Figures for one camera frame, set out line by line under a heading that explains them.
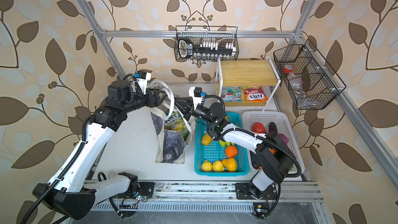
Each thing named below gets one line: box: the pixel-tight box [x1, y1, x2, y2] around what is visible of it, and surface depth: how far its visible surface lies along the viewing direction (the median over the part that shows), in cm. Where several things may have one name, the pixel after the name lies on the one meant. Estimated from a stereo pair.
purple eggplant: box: [268, 121, 278, 135], surface depth 96 cm
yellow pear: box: [221, 157, 238, 172], surface depth 79 cm
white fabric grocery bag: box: [147, 79, 196, 164], surface depth 77 cm
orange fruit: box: [224, 145, 239, 159], surface depth 84 cm
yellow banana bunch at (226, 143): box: [218, 140, 236, 148], surface depth 87 cm
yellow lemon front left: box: [201, 159, 212, 172], surface depth 80 cm
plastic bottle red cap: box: [282, 64, 304, 91], surface depth 80 cm
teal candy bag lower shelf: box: [220, 86, 243, 103], surface depth 92 cm
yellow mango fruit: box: [201, 133, 213, 146], surface depth 88 cm
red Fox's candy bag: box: [242, 86, 269, 103], surface depth 92 cm
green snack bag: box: [163, 111, 191, 142], surface depth 84 cm
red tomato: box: [251, 122, 265, 134], surface depth 93 cm
